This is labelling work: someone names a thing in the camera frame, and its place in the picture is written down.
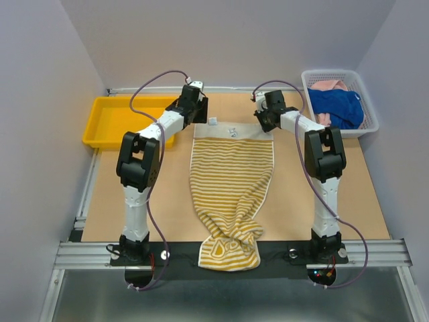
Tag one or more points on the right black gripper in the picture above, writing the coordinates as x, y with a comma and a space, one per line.
267, 128

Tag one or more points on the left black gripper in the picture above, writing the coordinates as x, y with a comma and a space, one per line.
201, 117

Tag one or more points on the yellow striped towel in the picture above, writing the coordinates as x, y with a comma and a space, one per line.
231, 167

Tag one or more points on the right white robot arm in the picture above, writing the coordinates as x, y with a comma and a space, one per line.
323, 160

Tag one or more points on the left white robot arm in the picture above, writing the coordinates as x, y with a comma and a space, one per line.
138, 167

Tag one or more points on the pink towel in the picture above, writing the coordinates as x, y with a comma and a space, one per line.
326, 85

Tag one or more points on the blue towel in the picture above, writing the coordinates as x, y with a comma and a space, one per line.
337, 107

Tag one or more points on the yellow plastic tray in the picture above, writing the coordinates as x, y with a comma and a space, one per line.
110, 118

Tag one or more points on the white plastic basket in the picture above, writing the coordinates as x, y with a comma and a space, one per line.
354, 83

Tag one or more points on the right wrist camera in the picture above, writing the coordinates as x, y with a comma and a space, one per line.
260, 102

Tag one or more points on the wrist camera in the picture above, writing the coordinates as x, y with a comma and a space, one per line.
260, 102
195, 83

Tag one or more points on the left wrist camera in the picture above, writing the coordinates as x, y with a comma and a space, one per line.
195, 83

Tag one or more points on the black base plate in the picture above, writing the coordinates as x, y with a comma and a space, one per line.
226, 260

